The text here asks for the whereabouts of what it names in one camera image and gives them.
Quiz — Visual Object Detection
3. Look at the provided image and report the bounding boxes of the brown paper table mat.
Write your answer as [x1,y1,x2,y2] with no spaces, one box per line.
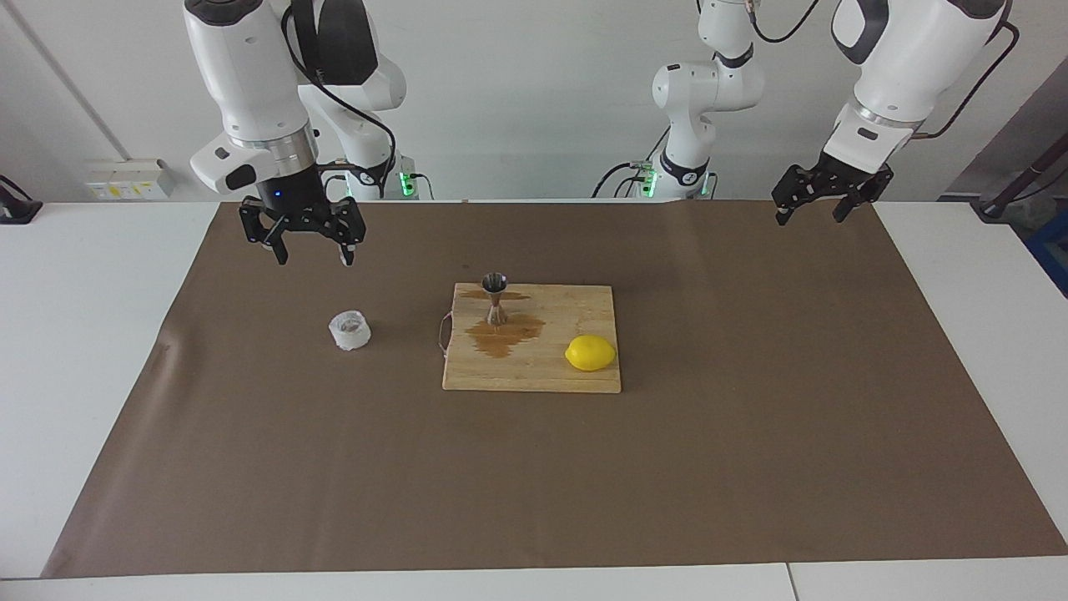
[42,199,1068,578]

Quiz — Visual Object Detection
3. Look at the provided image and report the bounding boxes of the wooden cutting board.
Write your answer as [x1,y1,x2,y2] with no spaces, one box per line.
[441,283,622,394]

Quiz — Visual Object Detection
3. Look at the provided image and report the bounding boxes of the white wall socket box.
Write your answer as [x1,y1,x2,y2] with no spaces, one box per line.
[83,159,176,201]

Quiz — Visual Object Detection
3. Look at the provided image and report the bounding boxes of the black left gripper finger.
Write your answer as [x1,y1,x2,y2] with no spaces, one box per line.
[769,165,827,226]
[830,167,894,223]

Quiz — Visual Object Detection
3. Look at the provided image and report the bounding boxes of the black left base cables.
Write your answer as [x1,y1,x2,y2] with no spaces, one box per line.
[592,125,673,199]

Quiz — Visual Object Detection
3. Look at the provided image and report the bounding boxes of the yellow lemon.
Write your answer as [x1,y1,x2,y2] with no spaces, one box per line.
[565,335,617,372]

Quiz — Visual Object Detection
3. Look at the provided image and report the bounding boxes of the metal double jigger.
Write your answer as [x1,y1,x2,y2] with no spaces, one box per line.
[481,272,509,328]

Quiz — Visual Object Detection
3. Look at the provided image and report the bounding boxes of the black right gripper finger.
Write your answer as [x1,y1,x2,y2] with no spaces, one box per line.
[321,200,368,266]
[239,199,289,266]

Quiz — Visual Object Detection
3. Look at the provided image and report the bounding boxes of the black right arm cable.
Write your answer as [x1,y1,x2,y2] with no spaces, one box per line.
[282,4,397,199]

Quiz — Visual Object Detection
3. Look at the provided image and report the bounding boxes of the black clamp base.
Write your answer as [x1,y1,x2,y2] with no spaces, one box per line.
[0,175,43,225]

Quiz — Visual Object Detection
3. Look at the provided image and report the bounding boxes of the blue box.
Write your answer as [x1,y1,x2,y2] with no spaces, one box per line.
[1025,209,1068,297]

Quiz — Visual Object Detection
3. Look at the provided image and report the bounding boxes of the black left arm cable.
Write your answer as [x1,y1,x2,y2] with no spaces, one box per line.
[747,0,1019,140]

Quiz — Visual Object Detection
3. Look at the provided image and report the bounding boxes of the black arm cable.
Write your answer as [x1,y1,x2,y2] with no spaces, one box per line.
[747,0,1019,140]
[282,4,397,199]

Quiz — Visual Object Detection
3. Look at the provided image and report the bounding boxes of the dark metal pole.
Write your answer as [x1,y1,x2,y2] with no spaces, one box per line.
[972,138,1068,222]

